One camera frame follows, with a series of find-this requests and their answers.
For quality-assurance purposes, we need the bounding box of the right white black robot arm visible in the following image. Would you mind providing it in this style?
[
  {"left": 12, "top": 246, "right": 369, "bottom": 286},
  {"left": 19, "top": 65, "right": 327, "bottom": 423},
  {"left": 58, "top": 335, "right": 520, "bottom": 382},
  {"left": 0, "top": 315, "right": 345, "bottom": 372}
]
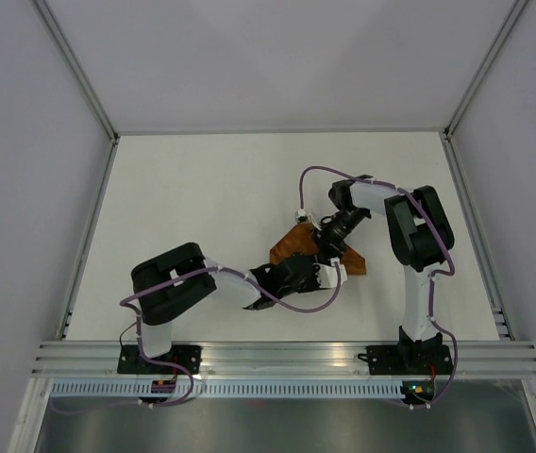
[{"left": 312, "top": 178, "right": 455, "bottom": 376}]

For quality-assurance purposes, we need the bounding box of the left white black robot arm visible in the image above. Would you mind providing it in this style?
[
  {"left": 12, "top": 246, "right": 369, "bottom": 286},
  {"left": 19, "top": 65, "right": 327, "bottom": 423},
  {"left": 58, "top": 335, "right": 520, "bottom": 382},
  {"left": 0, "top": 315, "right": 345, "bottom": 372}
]
[{"left": 130, "top": 243, "right": 325, "bottom": 374}]

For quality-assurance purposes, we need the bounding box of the aluminium front rail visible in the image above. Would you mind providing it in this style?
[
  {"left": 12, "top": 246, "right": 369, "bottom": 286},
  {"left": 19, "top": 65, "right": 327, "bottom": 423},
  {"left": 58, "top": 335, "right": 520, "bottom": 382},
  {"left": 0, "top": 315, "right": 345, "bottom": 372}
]
[{"left": 31, "top": 341, "right": 536, "bottom": 379}]

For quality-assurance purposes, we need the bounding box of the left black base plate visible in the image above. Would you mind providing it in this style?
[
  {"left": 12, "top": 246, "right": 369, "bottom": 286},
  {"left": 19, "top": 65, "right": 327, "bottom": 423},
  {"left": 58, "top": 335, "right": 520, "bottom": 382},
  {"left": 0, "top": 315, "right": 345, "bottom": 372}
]
[{"left": 117, "top": 344, "right": 202, "bottom": 376}]

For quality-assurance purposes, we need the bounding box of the white slotted cable duct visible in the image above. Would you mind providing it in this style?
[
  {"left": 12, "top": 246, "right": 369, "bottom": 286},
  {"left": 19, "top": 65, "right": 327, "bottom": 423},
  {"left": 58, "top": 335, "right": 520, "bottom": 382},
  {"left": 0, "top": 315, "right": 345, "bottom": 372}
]
[{"left": 51, "top": 379, "right": 403, "bottom": 399}]

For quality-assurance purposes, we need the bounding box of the aluminium frame post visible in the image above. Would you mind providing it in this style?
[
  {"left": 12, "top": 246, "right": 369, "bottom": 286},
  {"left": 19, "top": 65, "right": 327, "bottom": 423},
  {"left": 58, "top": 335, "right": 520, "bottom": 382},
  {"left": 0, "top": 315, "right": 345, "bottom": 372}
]
[
  {"left": 442, "top": 0, "right": 531, "bottom": 141},
  {"left": 31, "top": 0, "right": 119, "bottom": 143}
]

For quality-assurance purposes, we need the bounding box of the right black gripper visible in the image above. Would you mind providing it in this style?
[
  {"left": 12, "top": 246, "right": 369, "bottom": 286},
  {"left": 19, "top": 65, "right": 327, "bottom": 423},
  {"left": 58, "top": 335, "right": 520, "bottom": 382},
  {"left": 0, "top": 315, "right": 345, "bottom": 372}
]
[{"left": 310, "top": 207, "right": 368, "bottom": 269}]

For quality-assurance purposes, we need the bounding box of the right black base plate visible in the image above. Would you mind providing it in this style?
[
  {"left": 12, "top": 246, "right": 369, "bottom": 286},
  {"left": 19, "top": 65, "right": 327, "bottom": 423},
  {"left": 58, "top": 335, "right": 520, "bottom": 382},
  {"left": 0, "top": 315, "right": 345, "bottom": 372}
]
[{"left": 356, "top": 344, "right": 453, "bottom": 376}]

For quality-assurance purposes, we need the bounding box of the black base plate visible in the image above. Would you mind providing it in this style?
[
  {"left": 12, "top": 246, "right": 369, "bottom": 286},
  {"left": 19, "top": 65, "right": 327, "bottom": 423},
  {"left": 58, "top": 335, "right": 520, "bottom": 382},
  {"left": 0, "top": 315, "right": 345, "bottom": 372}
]
[
  {"left": 117, "top": 344, "right": 202, "bottom": 376},
  {"left": 356, "top": 344, "right": 453, "bottom": 376}
]

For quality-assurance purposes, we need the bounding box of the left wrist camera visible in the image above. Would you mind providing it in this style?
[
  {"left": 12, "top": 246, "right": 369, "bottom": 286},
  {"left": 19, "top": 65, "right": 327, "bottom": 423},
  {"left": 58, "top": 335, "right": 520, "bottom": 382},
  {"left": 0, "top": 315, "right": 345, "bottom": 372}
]
[{"left": 315, "top": 259, "right": 347, "bottom": 289}]

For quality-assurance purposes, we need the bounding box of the brown cloth napkin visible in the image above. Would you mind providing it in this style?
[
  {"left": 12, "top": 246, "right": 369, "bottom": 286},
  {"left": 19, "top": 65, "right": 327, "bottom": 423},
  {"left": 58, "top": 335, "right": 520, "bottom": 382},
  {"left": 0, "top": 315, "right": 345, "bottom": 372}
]
[{"left": 269, "top": 222, "right": 367, "bottom": 276}]

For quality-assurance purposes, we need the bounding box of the purple cable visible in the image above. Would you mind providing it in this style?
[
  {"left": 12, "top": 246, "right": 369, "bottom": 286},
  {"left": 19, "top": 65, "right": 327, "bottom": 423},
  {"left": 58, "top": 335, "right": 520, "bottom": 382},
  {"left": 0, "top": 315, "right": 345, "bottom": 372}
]
[
  {"left": 297, "top": 164, "right": 461, "bottom": 410},
  {"left": 48, "top": 261, "right": 344, "bottom": 416}
]

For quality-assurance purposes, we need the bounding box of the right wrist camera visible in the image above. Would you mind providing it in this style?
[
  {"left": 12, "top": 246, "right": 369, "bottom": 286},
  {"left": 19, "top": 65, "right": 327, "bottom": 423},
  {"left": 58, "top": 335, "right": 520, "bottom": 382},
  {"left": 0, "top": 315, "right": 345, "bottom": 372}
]
[{"left": 294, "top": 208, "right": 318, "bottom": 227}]

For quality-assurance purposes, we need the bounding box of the left aluminium frame post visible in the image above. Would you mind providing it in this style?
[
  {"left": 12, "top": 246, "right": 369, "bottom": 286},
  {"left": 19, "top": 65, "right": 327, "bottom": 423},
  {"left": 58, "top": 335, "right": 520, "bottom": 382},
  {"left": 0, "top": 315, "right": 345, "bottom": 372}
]
[{"left": 31, "top": 0, "right": 119, "bottom": 143}]

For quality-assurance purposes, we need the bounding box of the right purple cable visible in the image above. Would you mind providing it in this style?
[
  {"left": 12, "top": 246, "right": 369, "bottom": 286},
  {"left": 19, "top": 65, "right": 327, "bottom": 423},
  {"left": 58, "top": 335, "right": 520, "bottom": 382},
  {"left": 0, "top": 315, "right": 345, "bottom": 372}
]
[{"left": 297, "top": 164, "right": 461, "bottom": 410}]

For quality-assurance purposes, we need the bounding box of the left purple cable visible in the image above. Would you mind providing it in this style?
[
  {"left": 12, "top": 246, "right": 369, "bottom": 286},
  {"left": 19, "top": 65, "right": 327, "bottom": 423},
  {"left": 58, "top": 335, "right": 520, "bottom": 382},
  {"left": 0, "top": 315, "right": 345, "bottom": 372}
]
[{"left": 48, "top": 261, "right": 344, "bottom": 416}]

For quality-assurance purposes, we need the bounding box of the right aluminium frame post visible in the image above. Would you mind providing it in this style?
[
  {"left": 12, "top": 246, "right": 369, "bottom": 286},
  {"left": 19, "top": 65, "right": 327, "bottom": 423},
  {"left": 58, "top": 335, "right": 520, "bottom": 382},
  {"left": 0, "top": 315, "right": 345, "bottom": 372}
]
[{"left": 442, "top": 0, "right": 531, "bottom": 141}]

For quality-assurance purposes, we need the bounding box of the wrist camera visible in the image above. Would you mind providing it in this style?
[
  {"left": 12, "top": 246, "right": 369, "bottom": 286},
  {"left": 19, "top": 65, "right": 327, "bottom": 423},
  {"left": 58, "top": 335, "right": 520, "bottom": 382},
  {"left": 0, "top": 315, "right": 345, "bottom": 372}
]
[
  {"left": 294, "top": 208, "right": 318, "bottom": 227},
  {"left": 315, "top": 259, "right": 347, "bottom": 289}
]

